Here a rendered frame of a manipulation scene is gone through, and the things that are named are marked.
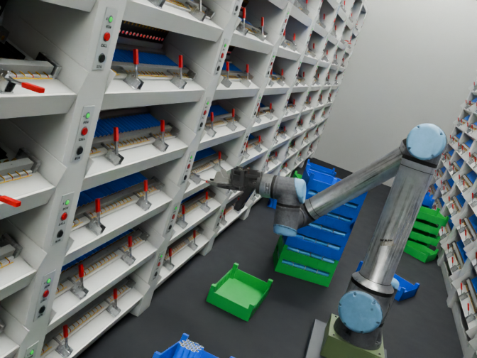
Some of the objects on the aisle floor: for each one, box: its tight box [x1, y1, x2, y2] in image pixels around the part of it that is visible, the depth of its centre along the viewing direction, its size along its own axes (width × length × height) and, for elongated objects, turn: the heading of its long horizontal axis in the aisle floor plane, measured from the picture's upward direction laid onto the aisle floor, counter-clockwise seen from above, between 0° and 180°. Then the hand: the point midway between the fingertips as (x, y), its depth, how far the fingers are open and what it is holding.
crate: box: [206, 263, 273, 322], centre depth 222 cm, size 30×20×8 cm
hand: (211, 182), depth 195 cm, fingers open, 3 cm apart
